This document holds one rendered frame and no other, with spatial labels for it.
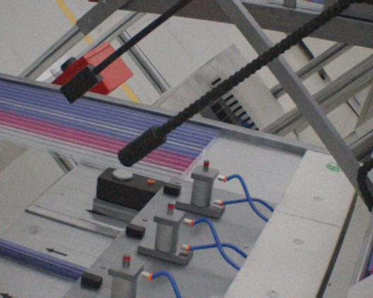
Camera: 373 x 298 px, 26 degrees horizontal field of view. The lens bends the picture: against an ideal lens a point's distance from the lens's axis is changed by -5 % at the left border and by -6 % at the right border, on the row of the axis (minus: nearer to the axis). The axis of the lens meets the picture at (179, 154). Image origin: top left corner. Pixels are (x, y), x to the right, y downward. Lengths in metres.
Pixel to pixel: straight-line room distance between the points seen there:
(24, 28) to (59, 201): 2.12
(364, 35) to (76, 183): 1.07
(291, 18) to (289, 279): 1.29
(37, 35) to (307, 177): 2.25
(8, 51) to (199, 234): 2.15
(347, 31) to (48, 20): 1.58
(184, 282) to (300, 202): 0.20
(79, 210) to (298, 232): 0.29
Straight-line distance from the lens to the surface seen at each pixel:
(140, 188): 0.98
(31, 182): 2.65
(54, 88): 1.37
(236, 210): 0.93
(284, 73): 0.80
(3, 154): 1.92
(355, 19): 2.02
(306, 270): 0.80
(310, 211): 0.91
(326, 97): 2.01
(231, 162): 1.19
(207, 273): 0.80
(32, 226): 0.97
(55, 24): 3.29
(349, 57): 5.38
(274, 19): 2.02
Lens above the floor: 1.61
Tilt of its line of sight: 28 degrees down
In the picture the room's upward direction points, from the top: 55 degrees clockwise
